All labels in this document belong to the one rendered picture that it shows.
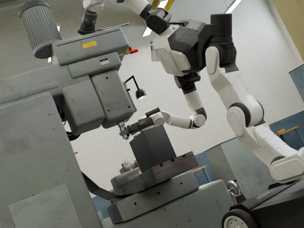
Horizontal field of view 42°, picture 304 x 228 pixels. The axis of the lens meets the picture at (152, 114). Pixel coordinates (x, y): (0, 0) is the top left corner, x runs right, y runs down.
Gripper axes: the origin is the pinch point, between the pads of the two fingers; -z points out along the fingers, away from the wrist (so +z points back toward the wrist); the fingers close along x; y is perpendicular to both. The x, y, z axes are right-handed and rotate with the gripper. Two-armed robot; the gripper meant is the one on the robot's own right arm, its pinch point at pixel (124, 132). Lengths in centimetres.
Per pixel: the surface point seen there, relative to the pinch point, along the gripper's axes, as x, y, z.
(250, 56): -835, -184, 315
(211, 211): 5, 65, 29
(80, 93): 18.7, -29.6, -13.1
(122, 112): 9.0, -10.5, 4.5
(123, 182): -5.0, 27.4, -13.7
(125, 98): 6.8, -18.0, 9.9
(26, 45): -620, -387, -195
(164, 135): 45, 17, 23
